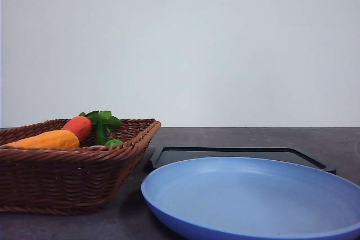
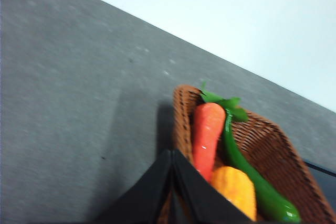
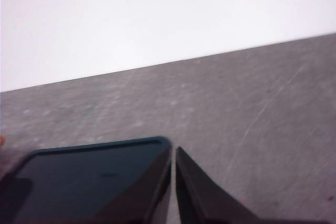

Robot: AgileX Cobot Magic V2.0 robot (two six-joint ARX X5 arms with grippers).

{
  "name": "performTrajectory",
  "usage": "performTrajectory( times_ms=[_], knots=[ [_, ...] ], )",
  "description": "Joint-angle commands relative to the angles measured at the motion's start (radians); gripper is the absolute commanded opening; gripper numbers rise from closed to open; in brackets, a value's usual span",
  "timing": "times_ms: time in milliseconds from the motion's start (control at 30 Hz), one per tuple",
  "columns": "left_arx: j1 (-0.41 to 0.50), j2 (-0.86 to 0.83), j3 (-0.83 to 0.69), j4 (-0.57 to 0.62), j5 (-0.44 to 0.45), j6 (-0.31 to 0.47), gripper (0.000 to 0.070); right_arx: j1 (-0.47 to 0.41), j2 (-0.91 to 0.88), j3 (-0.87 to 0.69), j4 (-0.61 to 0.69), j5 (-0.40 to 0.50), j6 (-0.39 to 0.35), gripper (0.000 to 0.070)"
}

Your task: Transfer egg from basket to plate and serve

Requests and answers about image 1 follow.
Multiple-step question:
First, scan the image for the yellow toy corn cob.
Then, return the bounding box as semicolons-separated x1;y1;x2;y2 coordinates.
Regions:
2;130;80;149

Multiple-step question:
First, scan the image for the brown wicker basket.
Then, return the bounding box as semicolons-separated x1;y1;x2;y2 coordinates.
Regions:
0;119;161;215

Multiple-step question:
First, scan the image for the blue round plate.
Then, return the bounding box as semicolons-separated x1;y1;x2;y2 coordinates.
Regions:
141;157;360;240

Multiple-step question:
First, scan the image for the orange toy carrot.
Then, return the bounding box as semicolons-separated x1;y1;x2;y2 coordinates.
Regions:
62;110;122;142

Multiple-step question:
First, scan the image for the green toy chili pepper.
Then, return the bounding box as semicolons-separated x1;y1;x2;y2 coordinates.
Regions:
94;122;124;147

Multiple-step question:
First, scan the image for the black rectangular tray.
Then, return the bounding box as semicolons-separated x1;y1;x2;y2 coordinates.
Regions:
148;147;337;175

